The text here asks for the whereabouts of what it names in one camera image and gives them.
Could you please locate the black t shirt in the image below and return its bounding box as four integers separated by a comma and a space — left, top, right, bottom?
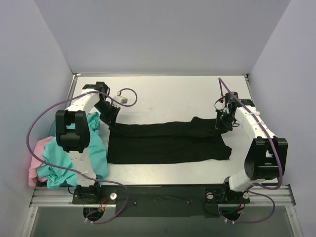
107, 117, 232, 164

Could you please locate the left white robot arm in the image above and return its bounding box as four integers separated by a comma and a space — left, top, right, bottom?
55, 82, 120, 203

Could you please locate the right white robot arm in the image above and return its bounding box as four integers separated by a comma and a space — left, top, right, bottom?
215, 92, 288, 202

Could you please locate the clear plastic bin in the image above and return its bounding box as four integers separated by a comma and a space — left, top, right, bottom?
48, 120, 56, 137

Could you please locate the teal t shirt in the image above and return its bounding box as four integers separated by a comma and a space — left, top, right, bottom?
29, 112, 109, 189

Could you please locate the pink t shirt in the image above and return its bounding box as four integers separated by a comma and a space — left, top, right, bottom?
27, 137, 55, 187

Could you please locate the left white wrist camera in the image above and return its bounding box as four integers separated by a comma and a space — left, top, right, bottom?
113, 91, 128, 105

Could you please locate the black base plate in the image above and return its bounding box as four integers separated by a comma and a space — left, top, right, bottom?
72, 184, 250, 218

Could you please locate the aluminium rail frame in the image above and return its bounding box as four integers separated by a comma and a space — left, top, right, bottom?
30, 185, 296, 207

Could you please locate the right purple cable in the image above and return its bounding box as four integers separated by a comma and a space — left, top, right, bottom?
218, 78, 284, 224

